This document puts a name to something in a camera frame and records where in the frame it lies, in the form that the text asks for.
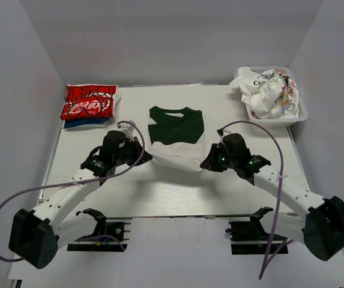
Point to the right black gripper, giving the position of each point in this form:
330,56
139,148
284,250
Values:
210,162

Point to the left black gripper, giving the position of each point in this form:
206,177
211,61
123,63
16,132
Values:
135,145

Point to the green and white t shirt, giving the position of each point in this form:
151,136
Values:
177,138

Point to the white colourful print t shirt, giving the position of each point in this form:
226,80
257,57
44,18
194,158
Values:
271,94

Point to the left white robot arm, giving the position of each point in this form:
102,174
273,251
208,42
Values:
38,234

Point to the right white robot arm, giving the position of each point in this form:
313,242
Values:
315,221

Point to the folded blue shirt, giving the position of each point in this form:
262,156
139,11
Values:
85,123

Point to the folded white shirt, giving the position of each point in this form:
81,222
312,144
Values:
116,99

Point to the folded red coca-cola shirt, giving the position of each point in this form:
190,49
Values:
88,101

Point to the white plastic basket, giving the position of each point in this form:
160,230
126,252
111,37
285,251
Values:
278,122

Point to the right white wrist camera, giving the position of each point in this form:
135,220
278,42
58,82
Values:
223,132

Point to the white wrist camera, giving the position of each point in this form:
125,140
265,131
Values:
223,132
127,128

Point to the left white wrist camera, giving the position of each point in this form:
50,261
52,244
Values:
127,128

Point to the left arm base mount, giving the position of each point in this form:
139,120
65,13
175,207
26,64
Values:
108,236

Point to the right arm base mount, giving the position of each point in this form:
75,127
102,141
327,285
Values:
247,234

